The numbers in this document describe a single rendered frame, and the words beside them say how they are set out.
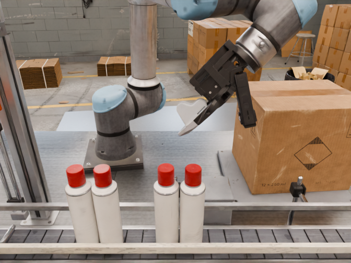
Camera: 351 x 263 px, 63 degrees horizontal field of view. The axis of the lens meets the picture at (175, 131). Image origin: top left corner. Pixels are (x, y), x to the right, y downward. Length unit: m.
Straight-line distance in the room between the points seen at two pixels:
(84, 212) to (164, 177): 0.18
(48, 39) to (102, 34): 1.01
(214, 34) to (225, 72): 3.27
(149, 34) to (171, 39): 5.12
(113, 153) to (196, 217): 0.49
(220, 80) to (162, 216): 0.30
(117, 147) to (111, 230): 0.42
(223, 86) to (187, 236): 0.32
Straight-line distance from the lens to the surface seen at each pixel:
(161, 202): 0.59
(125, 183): 0.95
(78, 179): 0.59
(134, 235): 0.72
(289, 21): 0.60
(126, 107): 0.98
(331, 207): 0.75
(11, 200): 0.81
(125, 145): 1.02
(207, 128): 1.28
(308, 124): 0.83
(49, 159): 1.15
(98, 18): 6.00
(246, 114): 0.60
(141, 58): 0.98
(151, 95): 1.02
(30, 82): 4.77
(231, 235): 0.73
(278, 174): 0.88
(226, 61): 0.60
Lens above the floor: 1.41
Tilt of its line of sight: 27 degrees down
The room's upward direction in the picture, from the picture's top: straight up
